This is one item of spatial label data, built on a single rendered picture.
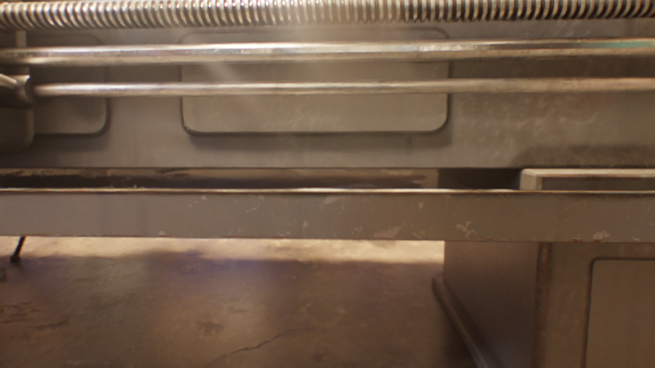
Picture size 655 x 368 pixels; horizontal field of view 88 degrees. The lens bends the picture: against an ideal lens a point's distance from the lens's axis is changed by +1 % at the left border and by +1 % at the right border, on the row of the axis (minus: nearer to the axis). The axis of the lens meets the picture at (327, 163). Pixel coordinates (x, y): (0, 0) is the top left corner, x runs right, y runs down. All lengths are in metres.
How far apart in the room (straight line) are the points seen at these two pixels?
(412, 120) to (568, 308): 0.40
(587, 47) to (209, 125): 0.59
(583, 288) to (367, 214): 0.41
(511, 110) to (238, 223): 0.48
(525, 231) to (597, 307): 0.28
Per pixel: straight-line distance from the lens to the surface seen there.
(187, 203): 0.47
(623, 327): 0.78
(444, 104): 0.61
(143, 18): 0.60
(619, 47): 0.64
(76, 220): 0.56
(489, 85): 0.55
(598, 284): 0.73
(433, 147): 0.61
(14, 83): 0.70
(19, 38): 0.77
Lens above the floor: 0.54
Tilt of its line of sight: 6 degrees down
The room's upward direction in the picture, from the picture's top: straight up
